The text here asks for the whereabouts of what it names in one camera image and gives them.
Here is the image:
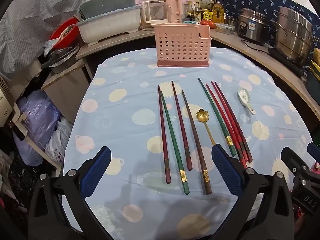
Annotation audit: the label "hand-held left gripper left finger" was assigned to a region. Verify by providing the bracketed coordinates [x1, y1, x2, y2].
[27, 146, 112, 240]

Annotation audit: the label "gold flower spoon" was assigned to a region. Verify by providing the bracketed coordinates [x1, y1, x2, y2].
[196, 109, 217, 147]

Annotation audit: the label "dark soy sauce bottle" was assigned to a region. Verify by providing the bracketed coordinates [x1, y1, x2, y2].
[185, 1, 195, 22]

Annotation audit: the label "white appliance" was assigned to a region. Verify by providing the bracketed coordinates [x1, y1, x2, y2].
[0, 76, 28, 140]

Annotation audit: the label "yellow cooking oil bottle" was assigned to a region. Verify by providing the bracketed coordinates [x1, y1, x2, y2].
[212, 1, 225, 23]

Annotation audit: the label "stacked black pans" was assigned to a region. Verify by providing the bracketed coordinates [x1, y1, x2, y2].
[41, 44, 80, 74]

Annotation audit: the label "pink perforated utensil basket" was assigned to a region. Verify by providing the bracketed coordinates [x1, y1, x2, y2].
[154, 23, 212, 68]

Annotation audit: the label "purple plastic bag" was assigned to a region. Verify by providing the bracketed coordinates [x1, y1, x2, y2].
[16, 90, 60, 165]

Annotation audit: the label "red plastic basin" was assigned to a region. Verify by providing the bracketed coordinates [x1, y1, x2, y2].
[49, 17, 80, 48]

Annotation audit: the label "white green carton box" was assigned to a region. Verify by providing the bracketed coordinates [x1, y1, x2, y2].
[194, 0, 215, 12]

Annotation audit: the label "light wooden counter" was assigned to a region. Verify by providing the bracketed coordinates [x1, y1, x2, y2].
[75, 26, 320, 123]

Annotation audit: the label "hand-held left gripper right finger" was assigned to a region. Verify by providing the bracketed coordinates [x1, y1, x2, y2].
[212, 144, 295, 240]

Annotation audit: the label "white ceramic spoon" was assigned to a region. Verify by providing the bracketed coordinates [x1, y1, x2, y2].
[237, 87, 257, 115]

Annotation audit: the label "silver rice cooker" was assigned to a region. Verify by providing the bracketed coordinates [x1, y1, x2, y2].
[237, 8, 275, 46]

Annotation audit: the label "pink electric kettle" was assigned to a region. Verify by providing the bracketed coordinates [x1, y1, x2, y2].
[164, 0, 183, 23]

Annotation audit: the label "green chopstick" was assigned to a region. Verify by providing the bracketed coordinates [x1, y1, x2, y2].
[198, 78, 237, 157]
[160, 90, 190, 195]

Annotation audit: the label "stainless steel steamer pot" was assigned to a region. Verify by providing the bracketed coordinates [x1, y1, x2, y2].
[272, 6, 317, 67]

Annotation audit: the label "grey striped plastic sheet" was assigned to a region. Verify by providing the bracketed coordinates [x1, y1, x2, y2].
[0, 0, 85, 80]

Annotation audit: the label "dark teal bin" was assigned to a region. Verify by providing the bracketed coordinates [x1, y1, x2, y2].
[305, 67, 320, 102]

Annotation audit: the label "white clear jug kettle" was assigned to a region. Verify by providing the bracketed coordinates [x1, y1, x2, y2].
[142, 0, 168, 28]

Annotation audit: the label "white plastic bag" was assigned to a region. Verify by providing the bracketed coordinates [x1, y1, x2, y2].
[46, 119, 73, 167]

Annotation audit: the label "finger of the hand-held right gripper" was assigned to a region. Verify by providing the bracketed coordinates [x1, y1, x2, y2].
[307, 142, 320, 161]
[281, 147, 318, 216]

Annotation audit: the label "clear glass food container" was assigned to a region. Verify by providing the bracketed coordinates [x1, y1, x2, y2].
[214, 22, 235, 34]

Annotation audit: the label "yellow trays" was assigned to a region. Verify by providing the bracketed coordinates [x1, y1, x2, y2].
[309, 60, 320, 78]

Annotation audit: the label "brown chopstick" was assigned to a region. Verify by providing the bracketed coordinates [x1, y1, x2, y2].
[181, 90, 212, 195]

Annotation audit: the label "black induction cooker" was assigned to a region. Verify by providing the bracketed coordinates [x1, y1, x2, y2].
[267, 46, 305, 78]

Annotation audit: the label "white blue-rimmed dish tub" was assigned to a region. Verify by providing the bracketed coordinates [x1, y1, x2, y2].
[76, 5, 142, 44]

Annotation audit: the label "black power cable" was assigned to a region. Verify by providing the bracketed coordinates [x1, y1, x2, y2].
[241, 39, 269, 48]

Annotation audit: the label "dark red chopstick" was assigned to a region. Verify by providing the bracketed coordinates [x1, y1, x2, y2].
[157, 85, 171, 184]
[171, 80, 193, 170]

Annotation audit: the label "blue spotted tablecloth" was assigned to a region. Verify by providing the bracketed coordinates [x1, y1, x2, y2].
[61, 47, 317, 240]

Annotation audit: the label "grey-green perforated lid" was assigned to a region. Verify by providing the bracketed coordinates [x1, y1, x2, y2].
[79, 0, 136, 20]

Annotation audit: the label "wooden cabinet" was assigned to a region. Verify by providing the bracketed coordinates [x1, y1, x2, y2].
[41, 60, 93, 125]

